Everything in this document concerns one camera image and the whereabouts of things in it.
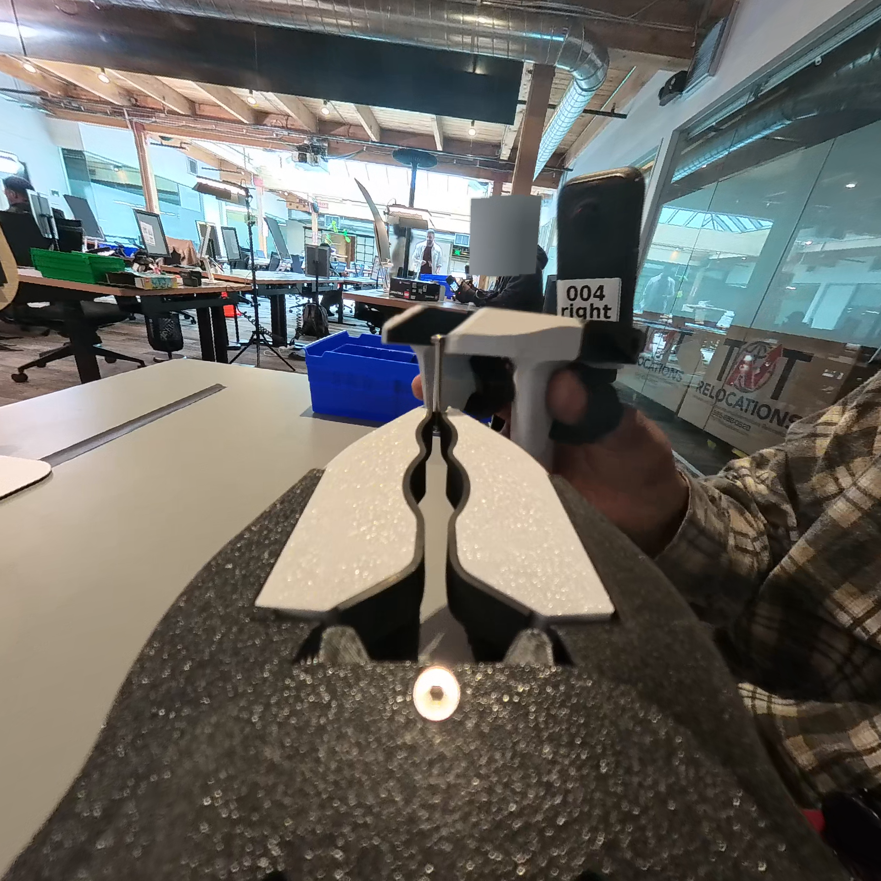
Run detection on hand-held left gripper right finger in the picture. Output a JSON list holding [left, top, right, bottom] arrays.
[[440, 406, 615, 625]]

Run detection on wooden desk with black legs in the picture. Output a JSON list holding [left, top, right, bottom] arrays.
[[17, 265, 252, 384], [213, 268, 345, 346], [342, 288, 476, 333]]

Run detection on green plastic bins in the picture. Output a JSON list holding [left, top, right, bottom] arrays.
[[31, 248, 126, 283]]

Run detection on white flat pad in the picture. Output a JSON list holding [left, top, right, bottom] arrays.
[[0, 456, 53, 501]]

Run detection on black tripod with light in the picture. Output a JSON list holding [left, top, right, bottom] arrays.
[[193, 178, 297, 373]]

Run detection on printed cardboard box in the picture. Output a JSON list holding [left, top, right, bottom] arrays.
[[678, 327, 821, 457]]

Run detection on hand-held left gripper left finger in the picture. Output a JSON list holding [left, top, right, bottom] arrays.
[[255, 406, 433, 617]]

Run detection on black office chair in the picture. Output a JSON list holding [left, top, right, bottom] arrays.
[[0, 210, 147, 384]]

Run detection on person's right forearm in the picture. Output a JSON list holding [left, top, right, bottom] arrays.
[[654, 372, 881, 809]]

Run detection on black mesh waste bin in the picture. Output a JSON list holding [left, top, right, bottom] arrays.
[[145, 313, 185, 359]]

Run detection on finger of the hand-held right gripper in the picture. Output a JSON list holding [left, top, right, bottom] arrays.
[[444, 307, 586, 410], [382, 305, 476, 408]]

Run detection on wooden post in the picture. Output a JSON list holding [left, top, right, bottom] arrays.
[[511, 63, 557, 198]]

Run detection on black ceiling panel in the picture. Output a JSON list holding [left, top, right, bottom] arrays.
[[10, 28, 525, 126]]

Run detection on silver ventilation duct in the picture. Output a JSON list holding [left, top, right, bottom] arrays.
[[533, 28, 611, 181]]

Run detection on person's right hand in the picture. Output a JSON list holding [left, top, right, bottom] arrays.
[[412, 368, 691, 558]]

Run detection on blue plastic bin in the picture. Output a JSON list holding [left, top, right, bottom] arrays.
[[303, 332, 496, 424]]

